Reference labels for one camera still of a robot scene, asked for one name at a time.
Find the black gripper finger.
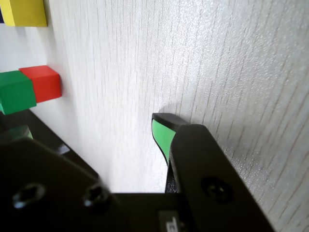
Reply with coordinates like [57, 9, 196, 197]
[151, 113, 276, 232]
[0, 102, 123, 232]

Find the green wooden cube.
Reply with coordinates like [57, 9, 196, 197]
[0, 70, 37, 116]

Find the red wooden cube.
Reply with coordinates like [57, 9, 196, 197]
[18, 65, 62, 104]

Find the yellow wooden cube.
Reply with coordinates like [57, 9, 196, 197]
[0, 0, 48, 27]

